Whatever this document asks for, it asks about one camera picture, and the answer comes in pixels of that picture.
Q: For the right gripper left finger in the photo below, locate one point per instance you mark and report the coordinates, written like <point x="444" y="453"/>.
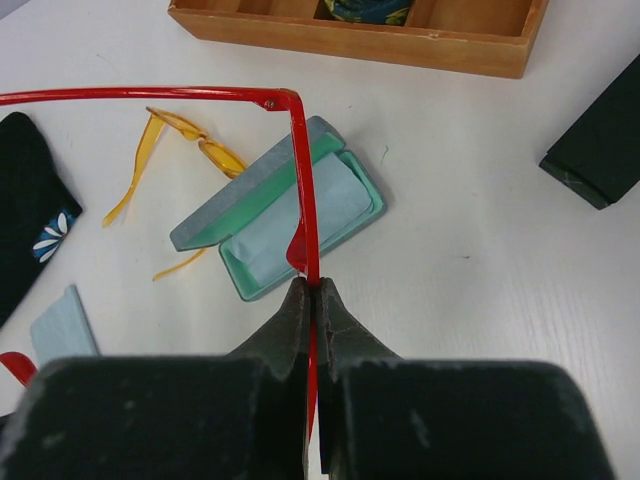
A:
<point x="175" y="415"/>

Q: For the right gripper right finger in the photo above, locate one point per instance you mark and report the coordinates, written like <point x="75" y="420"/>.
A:
<point x="385" y="417"/>

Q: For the red sunglasses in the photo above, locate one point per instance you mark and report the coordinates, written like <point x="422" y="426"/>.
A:
<point x="300" y="175"/>

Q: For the grey-blue glasses case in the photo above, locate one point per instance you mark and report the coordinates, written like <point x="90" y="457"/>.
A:
<point x="251" y="221"/>

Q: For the orange sunglasses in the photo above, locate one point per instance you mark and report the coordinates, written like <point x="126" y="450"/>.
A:
<point x="221" y="156"/>

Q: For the black folded t-shirt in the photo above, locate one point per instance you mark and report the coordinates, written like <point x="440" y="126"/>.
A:
<point x="37" y="209"/>

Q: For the black glasses case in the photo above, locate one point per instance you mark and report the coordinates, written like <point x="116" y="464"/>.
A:
<point x="598" y="156"/>

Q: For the orange wooden divider tray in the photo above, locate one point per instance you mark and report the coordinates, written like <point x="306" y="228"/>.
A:
<point x="492" y="38"/>

